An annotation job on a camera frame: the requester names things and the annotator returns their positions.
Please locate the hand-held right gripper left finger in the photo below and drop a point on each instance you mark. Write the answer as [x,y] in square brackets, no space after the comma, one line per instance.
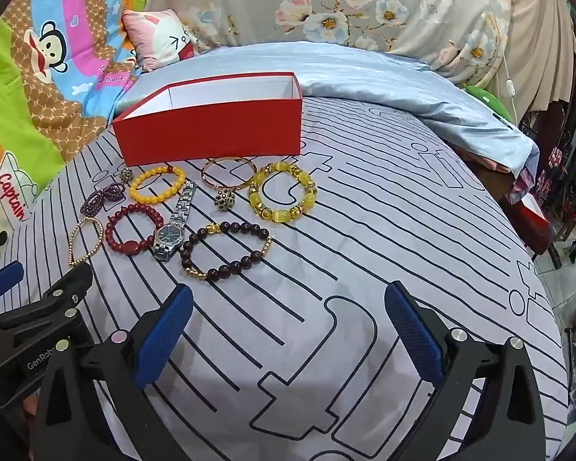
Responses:
[163,341]

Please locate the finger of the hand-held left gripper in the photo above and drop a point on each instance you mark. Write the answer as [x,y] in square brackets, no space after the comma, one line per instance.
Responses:
[29,336]
[0,278]

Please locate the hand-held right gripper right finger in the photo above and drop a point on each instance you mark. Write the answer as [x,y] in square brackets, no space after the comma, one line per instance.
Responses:
[413,336]

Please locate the silver wristwatch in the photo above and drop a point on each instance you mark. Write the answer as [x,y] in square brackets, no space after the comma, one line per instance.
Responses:
[165,237]

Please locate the red cardboard box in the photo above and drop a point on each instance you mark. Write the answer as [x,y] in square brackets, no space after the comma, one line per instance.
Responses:
[206,129]

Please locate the grey striped bed sheet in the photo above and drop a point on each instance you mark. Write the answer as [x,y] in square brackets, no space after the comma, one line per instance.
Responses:
[365,225]

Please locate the red box with white inside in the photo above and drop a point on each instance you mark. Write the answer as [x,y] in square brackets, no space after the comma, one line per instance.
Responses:
[533,225]

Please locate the rose gold bangle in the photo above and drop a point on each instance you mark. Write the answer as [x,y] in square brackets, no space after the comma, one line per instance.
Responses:
[204,173]

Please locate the green plush item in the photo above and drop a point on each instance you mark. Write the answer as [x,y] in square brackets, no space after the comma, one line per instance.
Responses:
[489,101]

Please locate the light blue duvet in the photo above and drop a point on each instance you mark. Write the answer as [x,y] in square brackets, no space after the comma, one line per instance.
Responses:
[365,72]

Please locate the pink cartoon pillow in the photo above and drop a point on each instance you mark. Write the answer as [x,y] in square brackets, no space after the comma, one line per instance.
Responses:
[149,33]

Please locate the beige curtain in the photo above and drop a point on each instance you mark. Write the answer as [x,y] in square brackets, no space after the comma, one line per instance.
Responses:
[542,33]

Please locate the grey floral quilt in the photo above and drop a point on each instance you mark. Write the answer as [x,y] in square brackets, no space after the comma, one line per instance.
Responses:
[365,9]

